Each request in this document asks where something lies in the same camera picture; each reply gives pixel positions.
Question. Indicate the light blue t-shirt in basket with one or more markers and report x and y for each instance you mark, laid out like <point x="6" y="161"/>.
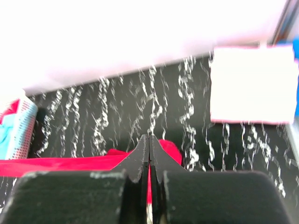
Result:
<point x="6" y="129"/>

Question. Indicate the red t-shirt in basket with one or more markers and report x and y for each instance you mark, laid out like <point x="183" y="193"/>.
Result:
<point x="12" y="109"/>

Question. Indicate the red t-shirt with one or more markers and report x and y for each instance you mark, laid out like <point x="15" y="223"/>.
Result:
<point x="93" y="161"/>
<point x="12" y="109"/>

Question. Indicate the folded blue t-shirt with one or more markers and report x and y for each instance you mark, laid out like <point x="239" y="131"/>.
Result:
<point x="295" y="45"/>

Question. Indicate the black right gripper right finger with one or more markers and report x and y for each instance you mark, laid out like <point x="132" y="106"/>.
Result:
<point x="213" y="197"/>

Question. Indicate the white plastic laundry basket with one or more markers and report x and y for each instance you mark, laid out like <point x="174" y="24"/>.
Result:
<point x="23" y="128"/>

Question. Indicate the folded pink t-shirt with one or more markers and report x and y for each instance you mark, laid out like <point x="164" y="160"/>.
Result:
<point x="254" y="85"/>

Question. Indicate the right aluminium corner post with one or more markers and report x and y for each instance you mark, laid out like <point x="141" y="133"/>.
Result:
<point x="286" y="22"/>

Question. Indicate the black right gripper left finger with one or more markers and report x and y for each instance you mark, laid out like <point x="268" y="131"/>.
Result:
<point x="118" y="196"/>

